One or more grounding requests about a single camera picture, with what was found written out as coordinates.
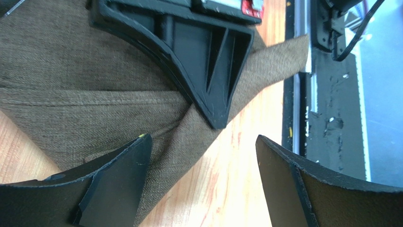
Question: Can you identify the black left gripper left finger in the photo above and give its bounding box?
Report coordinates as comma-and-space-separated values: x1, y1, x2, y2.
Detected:
0, 134, 152, 227

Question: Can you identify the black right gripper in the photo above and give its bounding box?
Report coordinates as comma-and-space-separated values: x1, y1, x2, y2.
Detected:
89, 0, 264, 129

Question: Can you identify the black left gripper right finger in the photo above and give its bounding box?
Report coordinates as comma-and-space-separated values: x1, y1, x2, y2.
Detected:
255, 135, 403, 227

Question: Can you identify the olive brown cloth napkin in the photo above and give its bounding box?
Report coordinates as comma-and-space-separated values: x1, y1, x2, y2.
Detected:
0, 0, 310, 227

